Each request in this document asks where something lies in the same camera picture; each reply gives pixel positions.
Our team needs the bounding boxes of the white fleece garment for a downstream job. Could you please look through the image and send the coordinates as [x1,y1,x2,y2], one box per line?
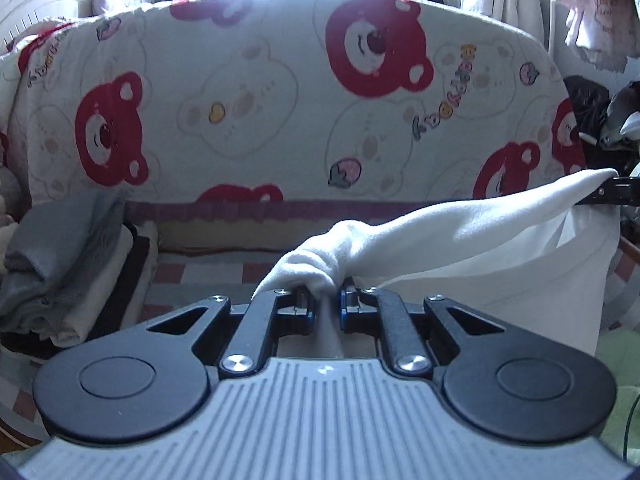
[256,169,620,354]

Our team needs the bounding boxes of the hanging pink patterned clothes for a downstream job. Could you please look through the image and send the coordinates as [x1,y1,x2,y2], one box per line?
[551,0,639,73]

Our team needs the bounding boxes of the cream folded garment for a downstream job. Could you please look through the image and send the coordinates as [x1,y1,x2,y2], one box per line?
[49,221,158,348]

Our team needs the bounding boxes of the light green blanket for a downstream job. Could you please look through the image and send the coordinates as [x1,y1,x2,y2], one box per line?
[597,328,640,466]

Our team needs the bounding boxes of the dark brown folded garment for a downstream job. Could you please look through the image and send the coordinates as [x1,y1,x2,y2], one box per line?
[1,223,154,361]

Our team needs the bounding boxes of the grey folded garment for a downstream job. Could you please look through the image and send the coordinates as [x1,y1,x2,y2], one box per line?
[1,190,125,334]

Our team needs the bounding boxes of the bear print sofa cover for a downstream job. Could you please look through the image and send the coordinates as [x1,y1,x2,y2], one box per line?
[1,0,585,218]

